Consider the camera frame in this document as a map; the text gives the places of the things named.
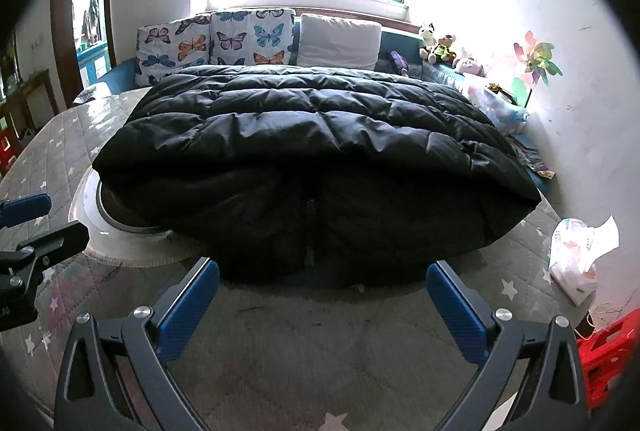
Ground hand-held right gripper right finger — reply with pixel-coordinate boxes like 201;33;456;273
425;259;586;431

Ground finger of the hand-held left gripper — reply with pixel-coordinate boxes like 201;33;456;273
0;193;53;230
0;220;91;332

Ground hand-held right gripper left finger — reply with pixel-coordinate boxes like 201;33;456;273
55;257;221;431

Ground black down jacket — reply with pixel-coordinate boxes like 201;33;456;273
91;63;544;292

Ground hanging clothes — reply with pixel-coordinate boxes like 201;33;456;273
82;0;101;44

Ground red plastic stool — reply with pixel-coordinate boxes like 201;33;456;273
0;128;24;172
575;315;634;412

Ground wooden table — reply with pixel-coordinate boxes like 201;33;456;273
0;70;56;138

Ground white crumpled bag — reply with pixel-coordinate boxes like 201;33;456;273
549;216;621;305

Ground dark patterned cloth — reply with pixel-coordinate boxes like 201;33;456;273
74;83;114;107

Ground blue cabinet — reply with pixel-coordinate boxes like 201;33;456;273
77;42;111;80

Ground colourful cards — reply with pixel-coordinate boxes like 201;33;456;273
510;136;556;180

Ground clear plastic bag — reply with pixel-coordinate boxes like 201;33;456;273
467;81;530;134

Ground butterfly print pillow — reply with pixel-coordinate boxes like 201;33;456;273
136;15;214;88
210;8;296;68

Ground pink plush toy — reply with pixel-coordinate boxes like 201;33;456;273
452;53;489;77

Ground purple object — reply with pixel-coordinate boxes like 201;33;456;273
389;50;411;77

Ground bear plush toy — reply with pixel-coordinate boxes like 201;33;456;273
425;33;459;64

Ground colourful pinwheel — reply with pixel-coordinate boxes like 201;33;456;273
512;30;564;110

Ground panda plush toy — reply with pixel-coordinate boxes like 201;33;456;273
419;23;439;52

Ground white pillow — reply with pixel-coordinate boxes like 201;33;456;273
297;13;384;72

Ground brown door frame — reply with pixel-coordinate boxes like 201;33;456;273
50;0;119;112

